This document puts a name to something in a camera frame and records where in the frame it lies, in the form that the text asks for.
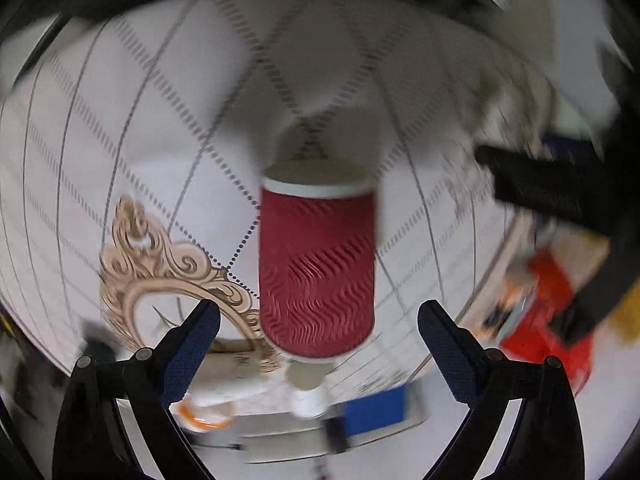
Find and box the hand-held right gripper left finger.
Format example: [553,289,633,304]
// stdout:
[52,299,222,480]

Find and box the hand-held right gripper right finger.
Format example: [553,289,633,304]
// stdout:
[417,299,586,480]

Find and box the red ribbed paper cup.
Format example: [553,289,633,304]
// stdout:
[257,160,377,365]

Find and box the white cup orange rim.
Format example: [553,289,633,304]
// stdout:
[179,392,235,434]

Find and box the blue box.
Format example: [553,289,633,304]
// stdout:
[344,385,409,437]

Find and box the red box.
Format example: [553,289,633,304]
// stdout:
[500,252,597,392]

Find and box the white shoe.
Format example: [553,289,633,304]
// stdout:
[289,386,332,421]

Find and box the black stand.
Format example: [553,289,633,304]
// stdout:
[474,144,640,346]

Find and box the white patterned tablecloth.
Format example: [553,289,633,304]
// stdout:
[0,0,556,401]

